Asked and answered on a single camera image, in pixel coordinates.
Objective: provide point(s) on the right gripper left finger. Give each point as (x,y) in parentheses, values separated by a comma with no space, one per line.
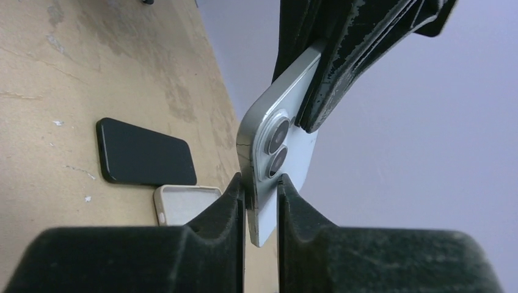
(204,255)

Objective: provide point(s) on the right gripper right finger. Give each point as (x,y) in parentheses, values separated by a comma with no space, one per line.
(316,255)

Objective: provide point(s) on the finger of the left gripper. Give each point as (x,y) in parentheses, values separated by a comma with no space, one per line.
(302,23)
(362,35)

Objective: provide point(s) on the white phone case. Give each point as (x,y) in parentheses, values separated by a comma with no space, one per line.
(176,205)

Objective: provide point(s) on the black smartphone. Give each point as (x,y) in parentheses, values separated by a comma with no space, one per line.
(137,156)

